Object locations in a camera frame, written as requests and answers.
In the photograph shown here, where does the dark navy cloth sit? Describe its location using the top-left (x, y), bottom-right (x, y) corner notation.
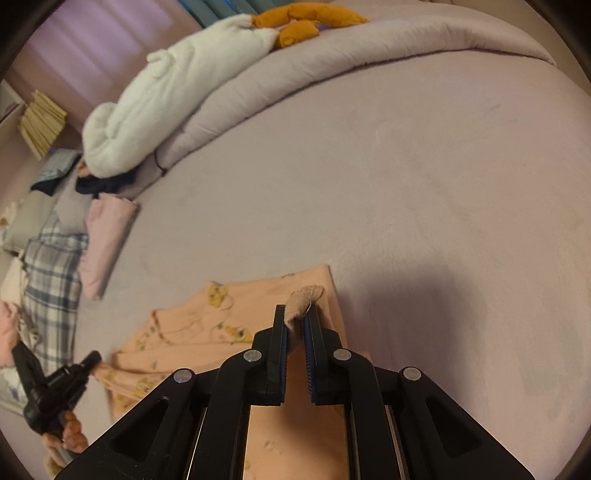
top-left (75, 173), bottom-right (140, 201)

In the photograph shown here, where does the bed with pink sheet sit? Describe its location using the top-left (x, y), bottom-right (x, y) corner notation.
top-left (44, 0), bottom-right (591, 480)

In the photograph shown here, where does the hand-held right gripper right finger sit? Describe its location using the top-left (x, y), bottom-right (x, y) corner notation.
top-left (302, 304), bottom-right (539, 480)

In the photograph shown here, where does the orange plush toy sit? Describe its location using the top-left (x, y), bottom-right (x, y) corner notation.
top-left (252, 2), bottom-right (370, 49)

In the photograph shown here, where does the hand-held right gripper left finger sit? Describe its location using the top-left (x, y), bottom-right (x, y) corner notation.
top-left (54, 304), bottom-right (293, 480)

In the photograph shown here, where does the teal curtain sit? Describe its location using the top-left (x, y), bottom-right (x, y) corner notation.
top-left (180, 0), bottom-right (297, 25)

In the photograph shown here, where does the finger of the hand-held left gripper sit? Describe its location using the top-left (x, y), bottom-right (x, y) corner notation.
top-left (11, 342), bottom-right (48, 394)
top-left (45, 350), bottom-right (103, 411)

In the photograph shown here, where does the peach printed baby garment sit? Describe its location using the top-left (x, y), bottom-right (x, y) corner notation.
top-left (95, 264), bottom-right (371, 480)

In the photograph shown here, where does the stack of tan books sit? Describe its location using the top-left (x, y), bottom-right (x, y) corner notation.
top-left (18, 90), bottom-right (69, 160)

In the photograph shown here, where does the plaid pillow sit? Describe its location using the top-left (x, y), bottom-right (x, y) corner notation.
top-left (22, 217), bottom-right (89, 366)

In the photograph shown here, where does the pink curtain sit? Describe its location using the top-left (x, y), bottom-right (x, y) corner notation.
top-left (9, 0), bottom-right (205, 126)

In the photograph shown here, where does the grey pillow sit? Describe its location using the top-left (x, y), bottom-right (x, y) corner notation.
top-left (2, 171), bottom-right (89, 253)

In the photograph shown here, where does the blue grey folded cloth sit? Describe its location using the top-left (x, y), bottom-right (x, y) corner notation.
top-left (30, 148), bottom-right (85, 195)

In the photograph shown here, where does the pink folded comforter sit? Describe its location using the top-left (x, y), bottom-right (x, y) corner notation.
top-left (154, 0), bottom-right (557, 174)

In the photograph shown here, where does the white fluffy blanket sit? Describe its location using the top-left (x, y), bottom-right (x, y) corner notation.
top-left (82, 13), bottom-right (280, 179)

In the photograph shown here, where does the pink pillow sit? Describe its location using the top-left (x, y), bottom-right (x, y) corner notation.
top-left (78, 193), bottom-right (142, 302)

